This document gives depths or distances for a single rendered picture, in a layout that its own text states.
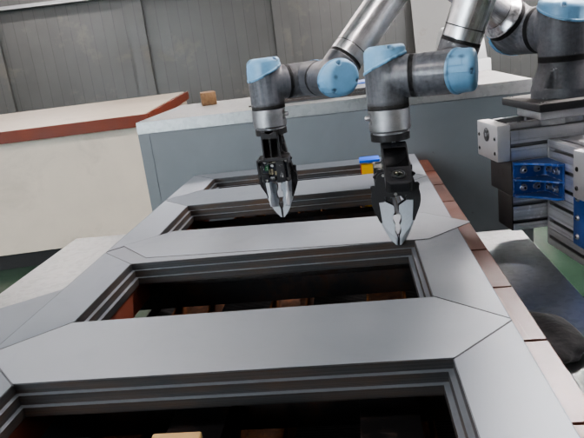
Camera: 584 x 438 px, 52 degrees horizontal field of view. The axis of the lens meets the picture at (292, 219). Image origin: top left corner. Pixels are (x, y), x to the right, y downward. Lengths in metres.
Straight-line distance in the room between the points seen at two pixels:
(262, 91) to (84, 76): 10.99
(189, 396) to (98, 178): 3.49
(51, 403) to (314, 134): 1.39
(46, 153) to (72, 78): 8.08
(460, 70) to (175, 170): 1.29
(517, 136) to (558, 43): 0.23
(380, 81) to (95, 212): 3.38
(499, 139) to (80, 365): 1.09
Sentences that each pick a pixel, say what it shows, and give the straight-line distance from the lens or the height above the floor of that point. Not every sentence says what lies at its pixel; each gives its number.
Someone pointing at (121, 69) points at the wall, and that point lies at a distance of 12.10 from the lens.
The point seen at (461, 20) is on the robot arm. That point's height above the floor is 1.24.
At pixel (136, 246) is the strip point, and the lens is 1.36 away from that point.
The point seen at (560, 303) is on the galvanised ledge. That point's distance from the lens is 1.33.
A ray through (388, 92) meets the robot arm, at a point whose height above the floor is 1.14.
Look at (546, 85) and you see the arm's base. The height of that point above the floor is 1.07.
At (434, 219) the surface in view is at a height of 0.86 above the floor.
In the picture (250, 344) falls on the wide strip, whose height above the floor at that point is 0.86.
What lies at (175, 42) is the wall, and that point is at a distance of 11.92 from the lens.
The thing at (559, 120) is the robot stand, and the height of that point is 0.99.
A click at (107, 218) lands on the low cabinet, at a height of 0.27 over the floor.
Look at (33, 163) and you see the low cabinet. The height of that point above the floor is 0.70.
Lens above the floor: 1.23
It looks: 16 degrees down
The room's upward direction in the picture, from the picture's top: 7 degrees counter-clockwise
